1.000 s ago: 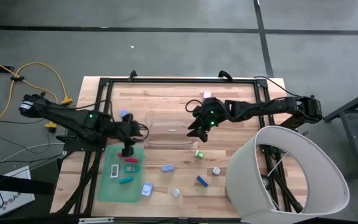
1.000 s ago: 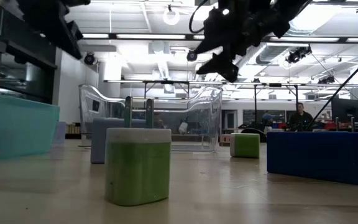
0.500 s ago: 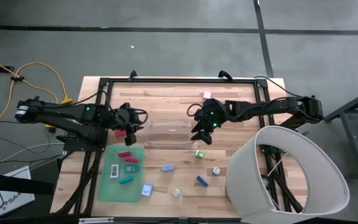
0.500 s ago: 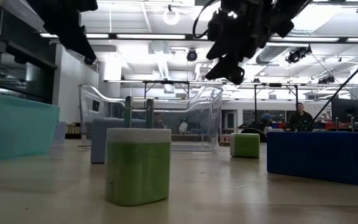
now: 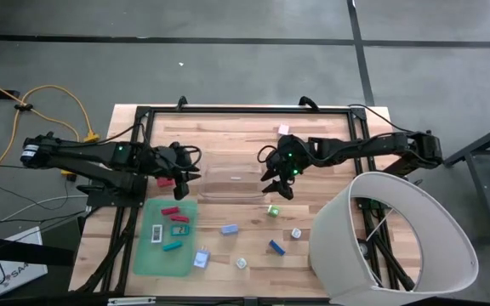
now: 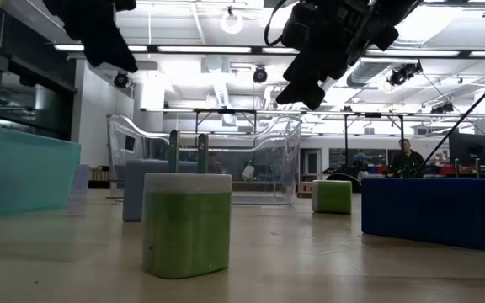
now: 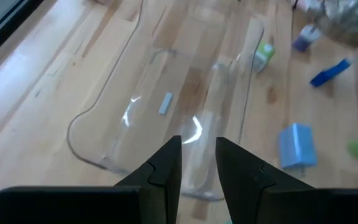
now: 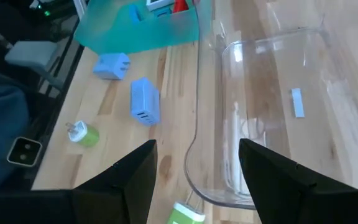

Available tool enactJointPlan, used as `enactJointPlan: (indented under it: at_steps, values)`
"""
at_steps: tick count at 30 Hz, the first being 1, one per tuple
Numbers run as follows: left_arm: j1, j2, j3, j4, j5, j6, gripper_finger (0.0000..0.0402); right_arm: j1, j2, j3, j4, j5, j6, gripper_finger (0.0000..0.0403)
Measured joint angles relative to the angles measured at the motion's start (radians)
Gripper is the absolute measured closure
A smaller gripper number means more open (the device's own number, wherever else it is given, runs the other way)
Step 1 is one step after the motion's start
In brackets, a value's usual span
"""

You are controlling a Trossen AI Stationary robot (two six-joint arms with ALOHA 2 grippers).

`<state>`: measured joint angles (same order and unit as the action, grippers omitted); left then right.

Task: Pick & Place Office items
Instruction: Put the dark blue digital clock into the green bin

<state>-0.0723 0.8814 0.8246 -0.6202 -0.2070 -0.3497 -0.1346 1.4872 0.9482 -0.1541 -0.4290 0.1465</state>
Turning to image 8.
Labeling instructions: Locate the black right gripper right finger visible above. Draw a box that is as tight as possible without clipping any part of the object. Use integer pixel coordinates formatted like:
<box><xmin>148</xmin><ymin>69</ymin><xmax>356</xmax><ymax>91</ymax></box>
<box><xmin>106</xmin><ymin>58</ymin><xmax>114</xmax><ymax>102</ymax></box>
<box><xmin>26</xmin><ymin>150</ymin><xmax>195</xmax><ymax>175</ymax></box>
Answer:
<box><xmin>239</xmin><ymin>139</ymin><xmax>318</xmax><ymax>224</ymax></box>

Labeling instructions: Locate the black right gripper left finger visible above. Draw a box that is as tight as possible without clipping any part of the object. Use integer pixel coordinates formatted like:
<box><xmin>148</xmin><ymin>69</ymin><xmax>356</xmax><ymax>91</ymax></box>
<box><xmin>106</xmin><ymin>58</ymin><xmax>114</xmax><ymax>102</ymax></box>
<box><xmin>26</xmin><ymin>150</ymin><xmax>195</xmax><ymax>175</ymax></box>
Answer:
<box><xmin>73</xmin><ymin>139</ymin><xmax>158</xmax><ymax>224</ymax></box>

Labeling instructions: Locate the green white wall charger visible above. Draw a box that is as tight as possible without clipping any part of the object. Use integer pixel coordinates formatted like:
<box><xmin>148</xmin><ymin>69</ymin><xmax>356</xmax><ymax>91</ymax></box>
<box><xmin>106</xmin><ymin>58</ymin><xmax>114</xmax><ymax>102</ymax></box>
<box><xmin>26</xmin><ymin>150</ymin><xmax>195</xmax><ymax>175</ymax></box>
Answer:
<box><xmin>165</xmin><ymin>189</ymin><xmax>206</xmax><ymax>224</ymax></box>
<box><xmin>65</xmin><ymin>120</ymin><xmax>101</xmax><ymax>148</ymax></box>

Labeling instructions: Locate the blue multiport USB charger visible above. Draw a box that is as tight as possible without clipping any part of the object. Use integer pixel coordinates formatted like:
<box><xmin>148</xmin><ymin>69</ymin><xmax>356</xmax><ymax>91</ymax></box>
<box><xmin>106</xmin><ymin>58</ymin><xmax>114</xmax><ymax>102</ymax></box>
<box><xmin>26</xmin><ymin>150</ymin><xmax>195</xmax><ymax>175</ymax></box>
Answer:
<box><xmin>130</xmin><ymin>77</ymin><xmax>162</xmax><ymax>127</ymax></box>

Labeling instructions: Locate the teal rectangular block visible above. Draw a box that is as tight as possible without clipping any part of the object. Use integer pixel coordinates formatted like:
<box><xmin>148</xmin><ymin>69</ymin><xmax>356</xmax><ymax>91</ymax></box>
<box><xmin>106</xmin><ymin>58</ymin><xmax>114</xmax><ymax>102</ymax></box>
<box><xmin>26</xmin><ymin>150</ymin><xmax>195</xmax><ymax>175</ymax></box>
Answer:
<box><xmin>128</xmin><ymin>3</ymin><xmax>145</xmax><ymax>25</ymax></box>

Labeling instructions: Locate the teal square framed item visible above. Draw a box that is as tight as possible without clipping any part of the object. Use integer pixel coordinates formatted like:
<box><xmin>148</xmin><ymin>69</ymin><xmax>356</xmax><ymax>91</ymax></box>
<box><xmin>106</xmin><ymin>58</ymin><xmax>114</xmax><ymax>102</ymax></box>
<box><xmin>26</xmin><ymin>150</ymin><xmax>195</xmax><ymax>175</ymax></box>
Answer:
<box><xmin>153</xmin><ymin>6</ymin><xmax>173</xmax><ymax>18</ymax></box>

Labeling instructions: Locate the red rectangular block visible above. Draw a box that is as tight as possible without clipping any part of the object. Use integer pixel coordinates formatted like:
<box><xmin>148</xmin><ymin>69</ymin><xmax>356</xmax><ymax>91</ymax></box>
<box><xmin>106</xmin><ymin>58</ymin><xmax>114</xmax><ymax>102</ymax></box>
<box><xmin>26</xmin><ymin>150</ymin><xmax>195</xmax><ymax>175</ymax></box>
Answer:
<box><xmin>172</xmin><ymin>0</ymin><xmax>190</xmax><ymax>14</ymax></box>

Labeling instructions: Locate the clear plastic bin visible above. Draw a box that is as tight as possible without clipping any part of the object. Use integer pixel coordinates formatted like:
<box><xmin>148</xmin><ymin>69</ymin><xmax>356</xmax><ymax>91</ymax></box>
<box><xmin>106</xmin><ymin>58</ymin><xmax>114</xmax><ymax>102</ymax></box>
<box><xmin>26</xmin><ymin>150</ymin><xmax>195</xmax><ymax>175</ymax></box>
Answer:
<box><xmin>183</xmin><ymin>0</ymin><xmax>358</xmax><ymax>210</ymax></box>

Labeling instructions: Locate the flat light blue charger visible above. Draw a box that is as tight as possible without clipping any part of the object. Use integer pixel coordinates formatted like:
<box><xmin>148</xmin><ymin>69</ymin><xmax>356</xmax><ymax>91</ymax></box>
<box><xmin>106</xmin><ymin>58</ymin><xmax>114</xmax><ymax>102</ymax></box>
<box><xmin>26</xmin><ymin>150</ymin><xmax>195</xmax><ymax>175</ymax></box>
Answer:
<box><xmin>92</xmin><ymin>52</ymin><xmax>132</xmax><ymax>81</ymax></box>

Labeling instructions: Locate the person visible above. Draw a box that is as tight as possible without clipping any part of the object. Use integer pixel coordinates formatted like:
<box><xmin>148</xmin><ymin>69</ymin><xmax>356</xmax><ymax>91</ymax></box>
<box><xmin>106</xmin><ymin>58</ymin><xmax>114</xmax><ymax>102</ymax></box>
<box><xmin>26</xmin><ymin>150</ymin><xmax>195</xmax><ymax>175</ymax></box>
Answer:
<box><xmin>0</xmin><ymin>63</ymin><xmax>43</xmax><ymax>192</ymax></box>

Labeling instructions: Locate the teal translucent plastic tray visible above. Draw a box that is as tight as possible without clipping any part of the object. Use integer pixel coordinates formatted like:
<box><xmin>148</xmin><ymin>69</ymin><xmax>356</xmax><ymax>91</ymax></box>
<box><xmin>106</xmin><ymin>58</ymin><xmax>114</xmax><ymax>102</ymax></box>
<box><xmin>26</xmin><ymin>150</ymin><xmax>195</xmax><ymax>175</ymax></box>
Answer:
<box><xmin>73</xmin><ymin>0</ymin><xmax>213</xmax><ymax>56</ymax></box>

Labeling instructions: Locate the grey chair armrest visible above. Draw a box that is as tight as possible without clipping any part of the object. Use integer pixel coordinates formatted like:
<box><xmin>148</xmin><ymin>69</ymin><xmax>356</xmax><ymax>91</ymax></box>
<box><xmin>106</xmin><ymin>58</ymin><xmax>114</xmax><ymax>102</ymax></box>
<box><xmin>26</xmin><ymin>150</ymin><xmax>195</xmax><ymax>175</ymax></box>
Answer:
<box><xmin>4</xmin><ymin>40</ymin><xmax>65</xmax><ymax>91</ymax></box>

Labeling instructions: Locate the table edge camera module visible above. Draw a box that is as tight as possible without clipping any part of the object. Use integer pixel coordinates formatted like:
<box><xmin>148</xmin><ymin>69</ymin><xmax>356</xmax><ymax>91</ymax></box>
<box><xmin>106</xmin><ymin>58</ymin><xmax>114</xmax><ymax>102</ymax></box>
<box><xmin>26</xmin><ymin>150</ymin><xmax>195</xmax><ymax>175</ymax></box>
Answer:
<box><xmin>6</xmin><ymin>136</ymin><xmax>43</xmax><ymax>168</ymax></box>

